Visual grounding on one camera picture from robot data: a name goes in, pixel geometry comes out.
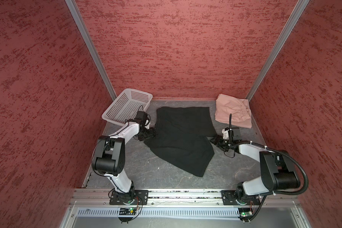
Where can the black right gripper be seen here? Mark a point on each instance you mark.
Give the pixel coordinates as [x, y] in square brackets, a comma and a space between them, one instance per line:
[217, 139]

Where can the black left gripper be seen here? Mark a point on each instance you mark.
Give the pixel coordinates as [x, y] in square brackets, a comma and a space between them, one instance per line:
[152, 134]

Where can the black shorts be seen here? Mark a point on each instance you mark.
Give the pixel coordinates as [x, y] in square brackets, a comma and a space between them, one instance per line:
[182, 138]

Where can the pink drawstring shorts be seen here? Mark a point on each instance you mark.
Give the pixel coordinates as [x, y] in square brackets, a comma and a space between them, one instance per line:
[239, 110]

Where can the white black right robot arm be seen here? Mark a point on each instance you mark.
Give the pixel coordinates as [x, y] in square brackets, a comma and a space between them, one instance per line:
[277, 171]

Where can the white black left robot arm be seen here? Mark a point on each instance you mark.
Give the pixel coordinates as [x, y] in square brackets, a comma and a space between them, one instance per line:
[108, 160]

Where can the white perforated plastic basket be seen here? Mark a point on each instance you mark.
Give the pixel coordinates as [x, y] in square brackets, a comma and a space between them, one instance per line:
[126, 105]

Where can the left green circuit board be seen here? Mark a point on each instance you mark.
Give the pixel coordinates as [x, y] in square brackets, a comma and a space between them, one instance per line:
[127, 212]

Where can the green circuit board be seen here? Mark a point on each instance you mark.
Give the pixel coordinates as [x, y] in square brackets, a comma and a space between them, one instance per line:
[245, 213]
[127, 212]

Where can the right green circuit board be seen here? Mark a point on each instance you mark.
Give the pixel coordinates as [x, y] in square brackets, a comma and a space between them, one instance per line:
[245, 213]

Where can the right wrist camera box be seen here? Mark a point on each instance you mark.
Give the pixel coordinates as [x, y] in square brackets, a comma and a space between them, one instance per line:
[231, 134]

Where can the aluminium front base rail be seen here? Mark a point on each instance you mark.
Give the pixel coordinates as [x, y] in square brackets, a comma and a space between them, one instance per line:
[180, 198]

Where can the white slotted cable duct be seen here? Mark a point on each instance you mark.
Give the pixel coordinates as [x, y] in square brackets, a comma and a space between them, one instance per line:
[220, 213]

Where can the aluminium left corner post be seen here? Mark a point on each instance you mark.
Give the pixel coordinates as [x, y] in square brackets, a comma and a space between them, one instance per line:
[76, 15]

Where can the aluminium corner post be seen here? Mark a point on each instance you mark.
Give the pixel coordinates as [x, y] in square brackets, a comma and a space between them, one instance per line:
[282, 38]
[76, 15]

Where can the aluminium right corner post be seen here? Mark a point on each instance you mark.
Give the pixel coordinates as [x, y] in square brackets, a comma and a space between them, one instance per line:
[282, 38]

